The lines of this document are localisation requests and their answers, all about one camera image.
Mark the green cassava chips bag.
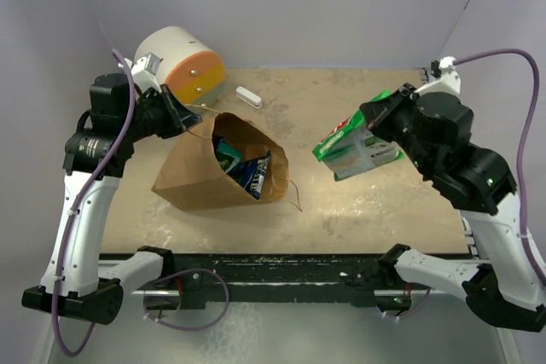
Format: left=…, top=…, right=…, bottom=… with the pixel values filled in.
left=312, top=109, right=404, bottom=182

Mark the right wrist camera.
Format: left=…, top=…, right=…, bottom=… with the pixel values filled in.
left=416, top=56, right=461, bottom=97

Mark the small white block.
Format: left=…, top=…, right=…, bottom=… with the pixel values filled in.
left=235, top=86, right=263, bottom=109

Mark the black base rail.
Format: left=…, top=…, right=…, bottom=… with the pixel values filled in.
left=125, top=252, right=432, bottom=309

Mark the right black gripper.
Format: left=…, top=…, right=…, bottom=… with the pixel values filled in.
left=359, top=80, right=433, bottom=172

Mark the round toy drawer cabinet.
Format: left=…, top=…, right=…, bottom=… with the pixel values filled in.
left=134, top=26, right=226, bottom=106

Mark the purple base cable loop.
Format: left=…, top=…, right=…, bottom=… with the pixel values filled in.
left=142, top=270, right=231, bottom=332

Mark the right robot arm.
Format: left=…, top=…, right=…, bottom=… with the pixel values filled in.
left=359, top=84, right=545, bottom=332

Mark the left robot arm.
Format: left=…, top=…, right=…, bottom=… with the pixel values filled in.
left=21, top=73, right=201, bottom=325

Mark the blue Burts chips bag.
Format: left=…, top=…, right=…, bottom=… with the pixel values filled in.
left=228, top=151, right=271, bottom=199

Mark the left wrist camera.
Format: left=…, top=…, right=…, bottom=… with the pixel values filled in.
left=131, top=53, right=162, bottom=92

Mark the brown paper bag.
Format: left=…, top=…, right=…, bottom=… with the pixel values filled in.
left=152, top=109, right=295, bottom=211

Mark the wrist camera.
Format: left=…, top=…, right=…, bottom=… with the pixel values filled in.
left=416, top=56, right=461, bottom=97
left=131, top=53, right=162, bottom=92

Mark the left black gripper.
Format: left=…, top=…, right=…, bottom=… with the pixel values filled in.
left=122, top=84, right=201, bottom=143

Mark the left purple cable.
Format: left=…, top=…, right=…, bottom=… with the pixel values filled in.
left=49, top=48, right=138, bottom=357

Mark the teal snack packet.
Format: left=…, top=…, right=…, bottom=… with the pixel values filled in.
left=212, top=136, right=242, bottom=173

